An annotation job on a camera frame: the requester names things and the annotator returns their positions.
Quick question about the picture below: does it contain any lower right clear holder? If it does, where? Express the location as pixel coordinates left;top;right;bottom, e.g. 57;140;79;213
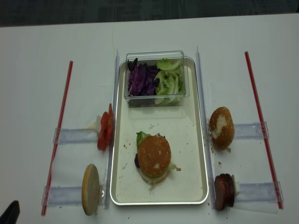
235;182;284;202

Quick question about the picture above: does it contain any red strip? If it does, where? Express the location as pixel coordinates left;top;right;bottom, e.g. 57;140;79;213
41;61;73;217
244;51;284;210

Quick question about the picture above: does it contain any sesame top bun front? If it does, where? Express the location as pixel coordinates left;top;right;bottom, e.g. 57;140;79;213
137;135;172;177

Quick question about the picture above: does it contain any left clear long rail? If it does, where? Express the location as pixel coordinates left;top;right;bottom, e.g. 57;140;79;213
104;49;120;210

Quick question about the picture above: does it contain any tomato slice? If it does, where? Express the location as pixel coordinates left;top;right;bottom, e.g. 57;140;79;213
106;104;114;144
97;112;108;151

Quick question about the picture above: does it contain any shredded purple cabbage pile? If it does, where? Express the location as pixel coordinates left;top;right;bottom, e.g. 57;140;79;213
127;58;160;96

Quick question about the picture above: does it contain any sesame bun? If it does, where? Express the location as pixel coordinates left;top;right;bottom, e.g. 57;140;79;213
209;106;235;150
137;135;172;177

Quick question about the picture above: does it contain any bottom bun standing left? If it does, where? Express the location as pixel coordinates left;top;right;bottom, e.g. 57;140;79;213
81;164;100;216

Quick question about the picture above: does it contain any clear plastic salad container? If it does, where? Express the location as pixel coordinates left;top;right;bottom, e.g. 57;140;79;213
124;50;189;107

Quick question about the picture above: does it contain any dark meat patty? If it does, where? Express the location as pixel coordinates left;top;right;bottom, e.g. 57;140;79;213
214;175;227;211
224;174;235;207

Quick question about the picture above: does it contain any front tomato slice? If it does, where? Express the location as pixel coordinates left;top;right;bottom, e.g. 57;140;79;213
97;112;108;151

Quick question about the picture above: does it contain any purple cabbage strip on bun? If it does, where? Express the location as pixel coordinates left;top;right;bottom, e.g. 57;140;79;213
134;153;140;168

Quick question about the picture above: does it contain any rear tomato slice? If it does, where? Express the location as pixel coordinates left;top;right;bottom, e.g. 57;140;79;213
106;104;114;144

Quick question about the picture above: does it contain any upper left clear holder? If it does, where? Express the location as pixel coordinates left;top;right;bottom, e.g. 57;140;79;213
53;128;98;144

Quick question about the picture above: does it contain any right red strip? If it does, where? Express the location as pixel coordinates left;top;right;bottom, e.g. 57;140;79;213
244;51;284;210

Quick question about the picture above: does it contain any left red strip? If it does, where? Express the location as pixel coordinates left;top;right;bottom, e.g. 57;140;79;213
41;61;73;217

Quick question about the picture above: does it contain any front dark meat patty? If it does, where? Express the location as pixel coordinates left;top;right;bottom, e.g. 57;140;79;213
214;175;227;211

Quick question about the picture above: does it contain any lower left clear holder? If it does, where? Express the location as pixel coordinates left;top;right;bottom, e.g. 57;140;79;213
41;185;106;207

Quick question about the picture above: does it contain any cream rectangular serving tray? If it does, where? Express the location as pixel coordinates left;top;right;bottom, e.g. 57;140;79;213
110;58;209;205

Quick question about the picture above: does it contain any upper right clear holder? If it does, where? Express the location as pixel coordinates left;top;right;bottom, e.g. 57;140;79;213
234;122;269;139

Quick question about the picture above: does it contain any white stopper near patties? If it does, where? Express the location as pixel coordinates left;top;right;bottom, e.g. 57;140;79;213
231;175;240;196

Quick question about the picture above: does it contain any rear dark meat patty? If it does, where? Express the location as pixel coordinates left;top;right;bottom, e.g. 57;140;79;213
224;174;235;207

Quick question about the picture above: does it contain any bottom bun on tray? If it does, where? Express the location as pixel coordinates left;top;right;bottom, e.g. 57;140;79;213
138;169;169;185

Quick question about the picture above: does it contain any green lettuce leaf on bun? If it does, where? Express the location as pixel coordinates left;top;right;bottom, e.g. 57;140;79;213
136;131;177;172

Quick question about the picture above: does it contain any green lettuce pile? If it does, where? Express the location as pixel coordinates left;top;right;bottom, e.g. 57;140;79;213
154;58;184;96

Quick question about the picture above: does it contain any clear holder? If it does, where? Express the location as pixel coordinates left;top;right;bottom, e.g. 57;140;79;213
41;185;106;207
234;122;269;139
53;128;98;144
235;182;284;202

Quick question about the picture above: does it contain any black object bottom left corner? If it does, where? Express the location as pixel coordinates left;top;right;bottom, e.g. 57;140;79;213
0;200;20;224

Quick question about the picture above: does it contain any sesame top bun rear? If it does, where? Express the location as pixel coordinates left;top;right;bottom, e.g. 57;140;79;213
209;106;235;150

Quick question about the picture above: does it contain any white stopper near tomatoes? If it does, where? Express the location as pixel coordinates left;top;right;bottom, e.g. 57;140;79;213
95;115;101;134

